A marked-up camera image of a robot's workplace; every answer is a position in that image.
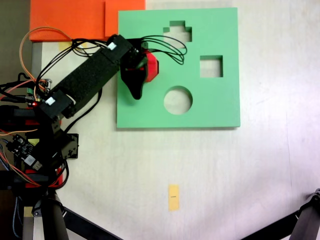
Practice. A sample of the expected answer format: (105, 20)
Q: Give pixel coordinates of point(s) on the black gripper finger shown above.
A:
(135, 83)

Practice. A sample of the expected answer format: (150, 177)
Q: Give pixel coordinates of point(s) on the red octagonal pillar block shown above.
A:
(153, 67)

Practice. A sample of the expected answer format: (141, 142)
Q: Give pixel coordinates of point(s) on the flat orange block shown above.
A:
(70, 17)

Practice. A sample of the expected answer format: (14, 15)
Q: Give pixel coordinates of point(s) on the small yellow tape piece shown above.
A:
(65, 45)

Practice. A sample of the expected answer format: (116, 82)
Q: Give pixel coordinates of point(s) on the green shape sorting board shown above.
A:
(212, 105)

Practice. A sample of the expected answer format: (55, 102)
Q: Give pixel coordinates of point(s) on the small board green terminal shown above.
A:
(37, 90)

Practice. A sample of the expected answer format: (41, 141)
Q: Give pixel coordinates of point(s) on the yellow tape label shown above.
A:
(173, 197)

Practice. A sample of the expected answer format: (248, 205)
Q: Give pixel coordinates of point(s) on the black red table clamp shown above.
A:
(25, 178)
(17, 113)

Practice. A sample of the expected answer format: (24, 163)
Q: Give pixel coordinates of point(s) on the black circuit board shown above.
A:
(22, 150)

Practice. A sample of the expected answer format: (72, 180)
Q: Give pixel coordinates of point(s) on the black tripod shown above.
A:
(50, 220)

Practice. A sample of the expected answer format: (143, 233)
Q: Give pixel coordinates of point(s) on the notched black stand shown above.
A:
(307, 217)

